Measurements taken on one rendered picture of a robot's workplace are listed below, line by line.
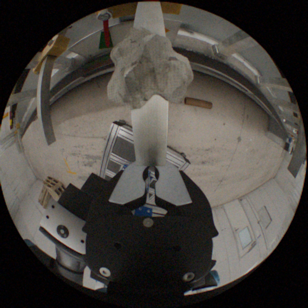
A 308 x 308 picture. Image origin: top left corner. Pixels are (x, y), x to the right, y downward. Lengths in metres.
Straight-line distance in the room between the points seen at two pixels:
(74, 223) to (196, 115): 1.13
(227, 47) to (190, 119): 0.85
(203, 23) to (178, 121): 0.90
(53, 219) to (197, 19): 0.76
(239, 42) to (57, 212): 0.58
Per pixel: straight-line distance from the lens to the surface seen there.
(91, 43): 0.31
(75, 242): 0.26
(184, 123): 1.00
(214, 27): 0.56
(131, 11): 0.24
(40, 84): 0.29
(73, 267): 0.44
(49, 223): 0.28
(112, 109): 1.03
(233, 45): 0.33
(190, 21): 0.53
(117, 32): 0.28
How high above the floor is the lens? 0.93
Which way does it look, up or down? 60 degrees down
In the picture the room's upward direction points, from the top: 178 degrees counter-clockwise
